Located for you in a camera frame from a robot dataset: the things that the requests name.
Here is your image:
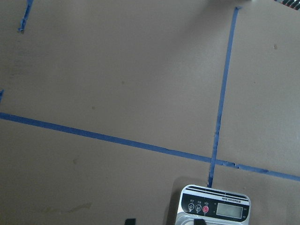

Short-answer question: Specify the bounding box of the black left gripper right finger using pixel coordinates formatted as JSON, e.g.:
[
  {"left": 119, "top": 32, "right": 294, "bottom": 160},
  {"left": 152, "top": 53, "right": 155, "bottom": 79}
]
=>
[{"left": 194, "top": 219, "right": 205, "bottom": 225}]

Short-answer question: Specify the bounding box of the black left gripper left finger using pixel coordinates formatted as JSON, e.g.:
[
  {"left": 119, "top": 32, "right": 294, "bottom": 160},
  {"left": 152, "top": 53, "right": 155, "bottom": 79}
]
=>
[{"left": 125, "top": 218, "right": 136, "bottom": 225}]

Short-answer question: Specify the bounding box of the white digital kitchen scale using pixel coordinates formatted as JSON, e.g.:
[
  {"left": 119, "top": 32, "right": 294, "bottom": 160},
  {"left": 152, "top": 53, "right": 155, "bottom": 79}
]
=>
[{"left": 174, "top": 184, "right": 251, "bottom": 225}]

